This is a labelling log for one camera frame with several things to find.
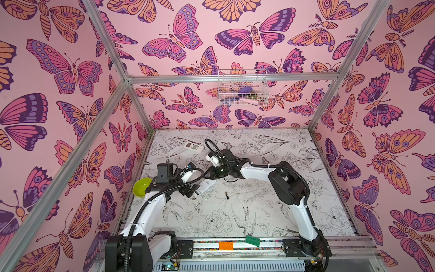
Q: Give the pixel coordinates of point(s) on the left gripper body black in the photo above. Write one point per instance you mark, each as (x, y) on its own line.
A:
(175, 184)

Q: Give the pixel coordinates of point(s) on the white remote control with batteries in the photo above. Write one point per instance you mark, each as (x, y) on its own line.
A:
(204, 186)

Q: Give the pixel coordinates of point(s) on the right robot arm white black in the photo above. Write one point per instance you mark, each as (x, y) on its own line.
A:
(290, 187)

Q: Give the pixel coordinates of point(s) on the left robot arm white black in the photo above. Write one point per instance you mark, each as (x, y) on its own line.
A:
(133, 250)

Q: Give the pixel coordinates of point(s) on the white remote control far left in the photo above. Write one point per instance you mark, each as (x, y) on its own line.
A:
(194, 147)

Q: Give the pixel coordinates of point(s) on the lime green bowl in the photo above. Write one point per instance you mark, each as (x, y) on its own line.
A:
(141, 186)

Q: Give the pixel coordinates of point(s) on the green circuit board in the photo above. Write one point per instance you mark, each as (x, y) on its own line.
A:
(169, 266)

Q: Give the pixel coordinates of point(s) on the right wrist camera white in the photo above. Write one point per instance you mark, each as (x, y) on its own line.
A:
(214, 159)

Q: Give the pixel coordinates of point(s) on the green lego brick on rail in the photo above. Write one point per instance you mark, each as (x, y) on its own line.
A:
(253, 241)

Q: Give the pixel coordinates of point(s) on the white wire basket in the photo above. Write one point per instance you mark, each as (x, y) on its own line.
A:
(243, 89)

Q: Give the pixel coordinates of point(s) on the orange lego brick on rail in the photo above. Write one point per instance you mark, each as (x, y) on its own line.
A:
(225, 245)

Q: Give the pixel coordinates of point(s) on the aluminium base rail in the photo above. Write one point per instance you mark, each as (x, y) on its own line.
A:
(346, 254)

